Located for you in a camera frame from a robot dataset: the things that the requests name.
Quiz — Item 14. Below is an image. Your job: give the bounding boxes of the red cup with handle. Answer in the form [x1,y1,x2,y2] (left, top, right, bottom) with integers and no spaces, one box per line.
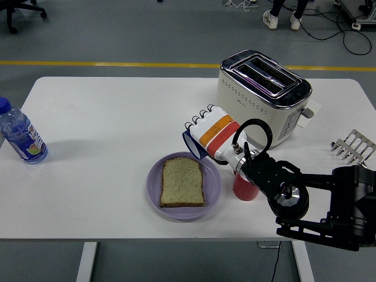
[233,171,261,202]

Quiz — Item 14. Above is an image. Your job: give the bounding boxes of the person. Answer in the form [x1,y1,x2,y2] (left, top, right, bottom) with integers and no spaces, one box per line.
[262,0,310,31]

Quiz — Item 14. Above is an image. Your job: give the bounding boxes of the slice of toast bread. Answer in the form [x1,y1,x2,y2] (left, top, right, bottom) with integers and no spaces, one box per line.
[159,157,206,209]

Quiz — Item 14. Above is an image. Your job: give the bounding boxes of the clear water bottle blue cap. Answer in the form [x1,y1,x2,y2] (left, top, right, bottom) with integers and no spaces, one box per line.
[0,97,49,165]

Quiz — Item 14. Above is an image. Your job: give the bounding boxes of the white paper card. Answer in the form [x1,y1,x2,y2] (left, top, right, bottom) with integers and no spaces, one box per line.
[296,99,323,129]

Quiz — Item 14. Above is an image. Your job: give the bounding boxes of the blue cup with handle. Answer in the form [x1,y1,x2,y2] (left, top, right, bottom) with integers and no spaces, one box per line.
[182,129,208,161]

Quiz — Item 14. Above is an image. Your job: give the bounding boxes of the white floor cables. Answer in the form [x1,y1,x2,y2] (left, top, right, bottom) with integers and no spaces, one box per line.
[222,0,258,12]

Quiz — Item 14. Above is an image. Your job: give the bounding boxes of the purple round plate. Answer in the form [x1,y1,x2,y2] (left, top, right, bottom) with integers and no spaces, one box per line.
[146,151,222,220]

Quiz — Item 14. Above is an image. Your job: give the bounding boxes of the thin black hanging cable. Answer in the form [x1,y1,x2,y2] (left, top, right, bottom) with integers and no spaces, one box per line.
[270,240,282,282]

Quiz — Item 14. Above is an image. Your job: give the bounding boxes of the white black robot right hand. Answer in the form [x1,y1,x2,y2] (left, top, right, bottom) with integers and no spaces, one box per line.
[184,103,251,172]

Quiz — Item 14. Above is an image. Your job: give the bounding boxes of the black office chair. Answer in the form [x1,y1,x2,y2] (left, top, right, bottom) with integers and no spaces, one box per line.
[0,0,48,35]

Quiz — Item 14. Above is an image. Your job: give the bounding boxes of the black floor cable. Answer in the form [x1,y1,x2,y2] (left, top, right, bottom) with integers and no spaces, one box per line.
[299,8,372,56]

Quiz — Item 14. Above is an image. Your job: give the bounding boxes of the metal equipment cart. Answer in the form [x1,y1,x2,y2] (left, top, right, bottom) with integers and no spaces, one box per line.
[333,0,376,31]

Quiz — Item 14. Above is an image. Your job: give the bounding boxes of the silver metal toast rack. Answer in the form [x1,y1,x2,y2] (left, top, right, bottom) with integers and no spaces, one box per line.
[330,128,376,170]

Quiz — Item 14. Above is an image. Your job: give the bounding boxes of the cream and chrome toaster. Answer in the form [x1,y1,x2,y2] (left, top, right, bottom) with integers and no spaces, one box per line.
[216,49,315,151]

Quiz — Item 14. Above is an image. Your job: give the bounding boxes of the white table leg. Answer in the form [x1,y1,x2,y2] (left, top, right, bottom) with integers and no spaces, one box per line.
[76,241,98,282]
[291,240,315,282]

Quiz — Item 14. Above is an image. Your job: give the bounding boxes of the grey under-table bracket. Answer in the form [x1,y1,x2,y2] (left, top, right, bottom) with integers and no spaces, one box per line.
[257,240,281,249]

